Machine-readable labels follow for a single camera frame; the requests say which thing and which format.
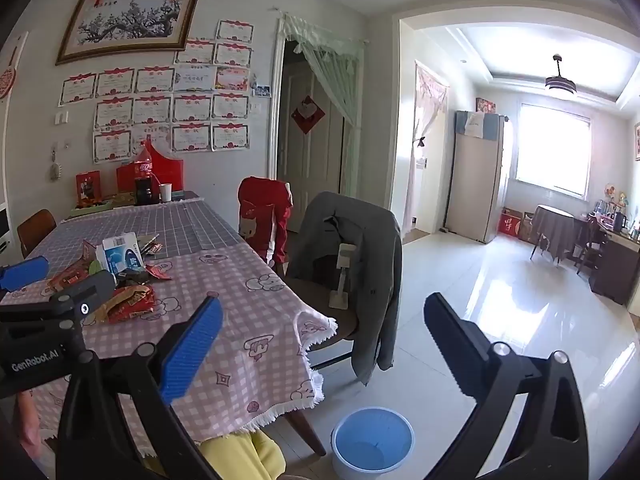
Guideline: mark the pink checked tablecloth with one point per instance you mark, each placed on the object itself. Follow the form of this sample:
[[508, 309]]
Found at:
[[240, 310]]

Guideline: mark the pink door curtain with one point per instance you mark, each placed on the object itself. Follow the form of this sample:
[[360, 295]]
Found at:
[[425, 110]]

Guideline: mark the grey jacket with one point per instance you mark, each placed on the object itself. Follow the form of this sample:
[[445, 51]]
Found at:
[[365, 270]]

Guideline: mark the white light switch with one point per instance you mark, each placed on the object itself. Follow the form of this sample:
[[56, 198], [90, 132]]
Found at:
[[60, 118]]

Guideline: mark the dark wooden cabinet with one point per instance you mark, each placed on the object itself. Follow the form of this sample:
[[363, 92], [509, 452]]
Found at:
[[615, 270]]

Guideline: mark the yellow cloth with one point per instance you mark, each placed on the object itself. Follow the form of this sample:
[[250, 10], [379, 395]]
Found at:
[[235, 457]]

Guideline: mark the white door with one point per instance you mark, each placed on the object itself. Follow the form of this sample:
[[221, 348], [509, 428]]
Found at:
[[305, 170]]

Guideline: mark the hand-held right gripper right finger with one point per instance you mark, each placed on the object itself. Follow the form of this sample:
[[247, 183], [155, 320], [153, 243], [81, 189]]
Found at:
[[462, 350]]

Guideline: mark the cola bottle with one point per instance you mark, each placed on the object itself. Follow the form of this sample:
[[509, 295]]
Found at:
[[145, 180]]

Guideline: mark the cardboard box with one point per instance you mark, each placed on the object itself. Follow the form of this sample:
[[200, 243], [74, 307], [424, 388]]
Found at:
[[527, 225]]

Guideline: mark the group of wall certificates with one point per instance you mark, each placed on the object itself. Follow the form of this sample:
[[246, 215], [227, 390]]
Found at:
[[150, 105]]

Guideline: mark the red door decoration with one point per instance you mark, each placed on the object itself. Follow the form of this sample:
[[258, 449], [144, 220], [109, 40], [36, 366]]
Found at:
[[307, 114]]

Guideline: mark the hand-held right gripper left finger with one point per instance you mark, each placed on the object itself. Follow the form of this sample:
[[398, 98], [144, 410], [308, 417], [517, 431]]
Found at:
[[192, 350]]

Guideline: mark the white hanging brush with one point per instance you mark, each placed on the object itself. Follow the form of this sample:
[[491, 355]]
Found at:
[[54, 170]]

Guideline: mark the small wall photos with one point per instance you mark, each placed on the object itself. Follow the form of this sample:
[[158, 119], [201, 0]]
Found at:
[[261, 91]]

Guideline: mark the colourful box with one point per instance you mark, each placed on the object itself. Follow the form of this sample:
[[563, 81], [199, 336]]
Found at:
[[485, 105]]

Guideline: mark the blue trash bin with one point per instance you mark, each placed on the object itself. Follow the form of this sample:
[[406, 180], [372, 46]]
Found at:
[[372, 440]]

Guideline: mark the large red gift box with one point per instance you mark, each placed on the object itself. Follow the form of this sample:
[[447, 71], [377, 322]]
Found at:
[[170, 170]]

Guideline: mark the brown cushioned chair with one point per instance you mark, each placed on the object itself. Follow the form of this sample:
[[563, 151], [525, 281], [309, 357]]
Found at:
[[320, 322]]

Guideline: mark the red floor box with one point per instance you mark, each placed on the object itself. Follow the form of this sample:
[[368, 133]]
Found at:
[[509, 222]]

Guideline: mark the red jacket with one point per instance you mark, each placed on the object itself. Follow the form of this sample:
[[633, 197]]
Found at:
[[262, 220]]

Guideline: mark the green lace curtain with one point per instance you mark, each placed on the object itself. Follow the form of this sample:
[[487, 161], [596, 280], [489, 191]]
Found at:
[[332, 65]]

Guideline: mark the white phone stand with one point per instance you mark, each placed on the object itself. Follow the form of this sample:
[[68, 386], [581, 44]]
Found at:
[[342, 280]]

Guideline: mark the white paper cup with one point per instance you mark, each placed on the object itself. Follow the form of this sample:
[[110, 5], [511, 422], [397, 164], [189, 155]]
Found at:
[[165, 192]]

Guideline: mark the round table with brown cloth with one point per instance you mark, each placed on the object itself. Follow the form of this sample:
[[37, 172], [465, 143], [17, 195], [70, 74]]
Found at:
[[552, 230]]

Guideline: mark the bright window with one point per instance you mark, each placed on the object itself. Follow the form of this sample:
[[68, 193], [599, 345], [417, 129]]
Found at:
[[552, 150]]

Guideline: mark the assorted cabinet items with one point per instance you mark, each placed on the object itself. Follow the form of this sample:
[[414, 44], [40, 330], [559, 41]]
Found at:
[[617, 210]]

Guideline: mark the blue white medicine box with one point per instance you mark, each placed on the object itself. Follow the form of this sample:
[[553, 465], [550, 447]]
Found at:
[[120, 255]]

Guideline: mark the framed plum blossom painting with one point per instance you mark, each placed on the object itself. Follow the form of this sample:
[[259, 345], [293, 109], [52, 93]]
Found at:
[[127, 22]]

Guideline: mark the small red box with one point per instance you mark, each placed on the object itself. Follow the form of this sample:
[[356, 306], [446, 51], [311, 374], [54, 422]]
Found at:
[[88, 187]]

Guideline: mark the grey grid tablecloth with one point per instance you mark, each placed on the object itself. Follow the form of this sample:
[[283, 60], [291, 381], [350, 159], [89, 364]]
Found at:
[[175, 230]]

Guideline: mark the ceiling fan lamp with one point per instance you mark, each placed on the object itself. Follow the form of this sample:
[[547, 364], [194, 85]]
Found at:
[[561, 85]]

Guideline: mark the framed wall picture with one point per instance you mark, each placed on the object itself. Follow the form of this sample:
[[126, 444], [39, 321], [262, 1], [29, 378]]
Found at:
[[637, 140]]

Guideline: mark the pile of snack wrappers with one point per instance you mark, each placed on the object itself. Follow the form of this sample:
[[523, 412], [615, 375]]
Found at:
[[132, 305]]

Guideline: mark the person's left forearm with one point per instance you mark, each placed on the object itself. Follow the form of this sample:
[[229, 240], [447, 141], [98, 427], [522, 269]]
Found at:
[[27, 425]]

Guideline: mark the dark wooden chair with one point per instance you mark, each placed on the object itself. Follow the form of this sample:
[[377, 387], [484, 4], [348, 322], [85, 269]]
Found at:
[[590, 245]]

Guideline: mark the red paper-cut wall ornament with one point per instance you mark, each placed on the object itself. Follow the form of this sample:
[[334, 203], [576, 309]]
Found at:
[[6, 82]]

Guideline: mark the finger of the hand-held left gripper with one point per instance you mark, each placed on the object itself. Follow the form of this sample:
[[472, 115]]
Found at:
[[22, 272], [92, 287]]

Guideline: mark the beige refrigerator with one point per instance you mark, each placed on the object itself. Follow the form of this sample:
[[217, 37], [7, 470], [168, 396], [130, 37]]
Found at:
[[472, 185]]

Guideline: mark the brown wooden chair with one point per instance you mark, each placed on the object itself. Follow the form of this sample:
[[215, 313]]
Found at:
[[35, 227]]

